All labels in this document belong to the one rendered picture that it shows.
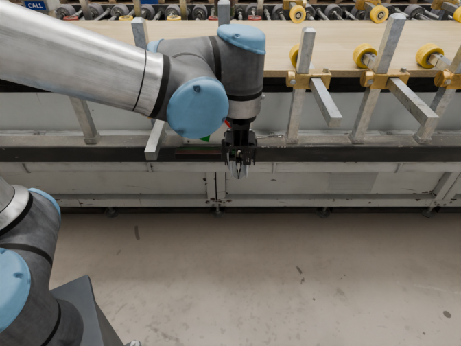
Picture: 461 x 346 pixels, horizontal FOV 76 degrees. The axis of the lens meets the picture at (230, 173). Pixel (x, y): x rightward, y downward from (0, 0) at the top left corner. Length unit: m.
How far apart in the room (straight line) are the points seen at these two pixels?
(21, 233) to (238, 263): 1.07
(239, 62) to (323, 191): 1.26
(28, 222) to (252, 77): 0.56
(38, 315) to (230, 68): 0.59
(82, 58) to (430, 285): 1.71
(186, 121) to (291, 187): 1.28
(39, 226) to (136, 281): 0.89
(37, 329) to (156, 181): 1.05
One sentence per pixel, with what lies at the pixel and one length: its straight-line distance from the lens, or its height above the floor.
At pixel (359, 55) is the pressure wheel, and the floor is 0.95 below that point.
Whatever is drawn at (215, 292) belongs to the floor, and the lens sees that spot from 1.51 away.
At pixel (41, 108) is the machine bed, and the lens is 1.52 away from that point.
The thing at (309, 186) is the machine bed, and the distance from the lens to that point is 1.67.
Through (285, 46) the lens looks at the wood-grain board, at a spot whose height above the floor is 0.90.
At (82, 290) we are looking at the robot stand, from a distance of 0.93.
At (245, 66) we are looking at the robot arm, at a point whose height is 1.14.
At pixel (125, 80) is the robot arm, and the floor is 1.20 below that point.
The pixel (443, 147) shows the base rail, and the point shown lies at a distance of 1.36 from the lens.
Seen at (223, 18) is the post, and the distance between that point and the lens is 0.94.
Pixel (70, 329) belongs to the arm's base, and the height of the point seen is 0.65.
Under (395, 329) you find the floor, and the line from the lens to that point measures 1.61.
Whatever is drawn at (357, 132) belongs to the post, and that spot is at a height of 0.75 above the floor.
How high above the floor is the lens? 1.35
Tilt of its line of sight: 41 degrees down
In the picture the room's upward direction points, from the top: straight up
